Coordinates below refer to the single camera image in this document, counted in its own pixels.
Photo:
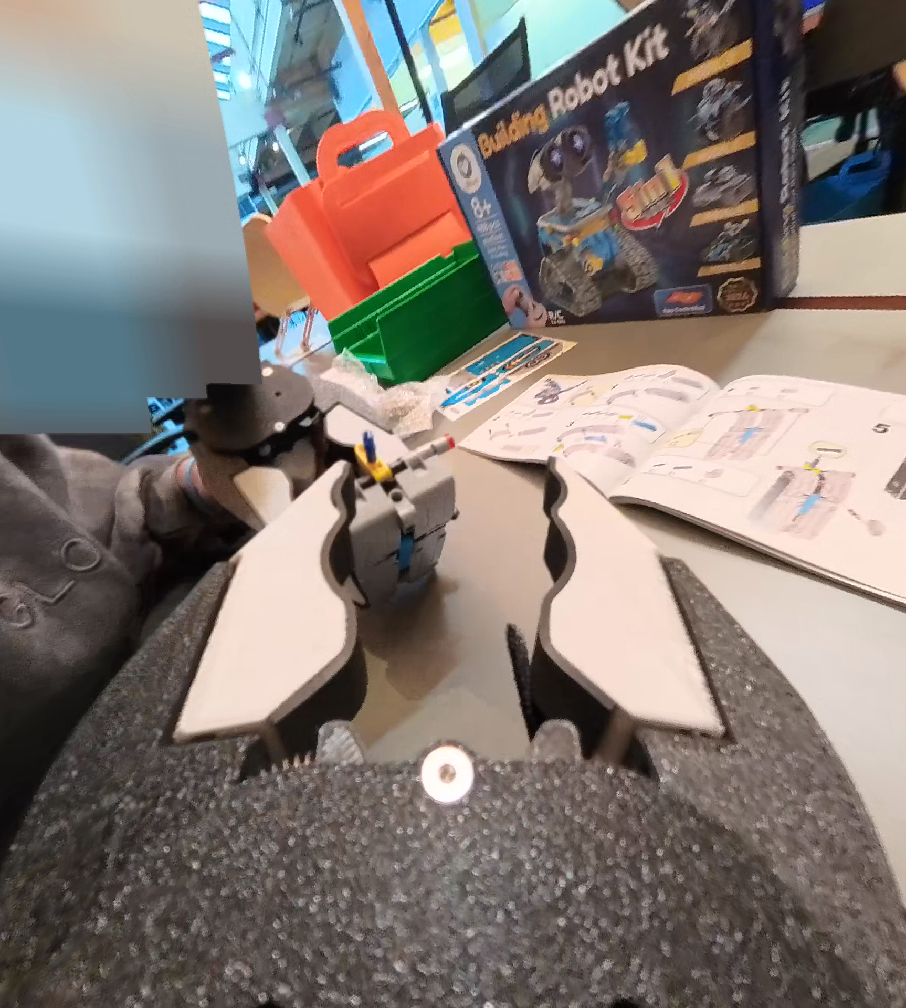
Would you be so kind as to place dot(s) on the clear plastic bag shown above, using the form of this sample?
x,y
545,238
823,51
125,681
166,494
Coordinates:
x,y
406,409

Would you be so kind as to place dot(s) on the orange plastic bin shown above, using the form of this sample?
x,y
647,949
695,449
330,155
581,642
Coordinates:
x,y
327,228

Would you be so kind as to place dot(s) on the grey black toy brick assembly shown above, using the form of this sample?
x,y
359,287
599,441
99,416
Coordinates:
x,y
398,535

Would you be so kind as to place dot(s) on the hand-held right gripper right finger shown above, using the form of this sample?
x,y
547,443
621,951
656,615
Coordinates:
x,y
626,638

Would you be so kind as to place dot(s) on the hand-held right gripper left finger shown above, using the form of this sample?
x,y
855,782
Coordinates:
x,y
264,646

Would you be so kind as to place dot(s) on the green plastic bin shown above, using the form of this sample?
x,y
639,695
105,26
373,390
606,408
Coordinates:
x,y
421,331

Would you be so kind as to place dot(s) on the toy building kit box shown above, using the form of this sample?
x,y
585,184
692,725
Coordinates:
x,y
618,197

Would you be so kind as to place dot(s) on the instruction booklet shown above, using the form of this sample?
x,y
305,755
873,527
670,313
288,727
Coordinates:
x,y
736,472

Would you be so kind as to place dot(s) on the sticker sheet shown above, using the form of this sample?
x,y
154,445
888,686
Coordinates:
x,y
500,370

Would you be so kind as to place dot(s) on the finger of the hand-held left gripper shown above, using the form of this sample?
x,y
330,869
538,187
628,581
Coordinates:
x,y
264,496

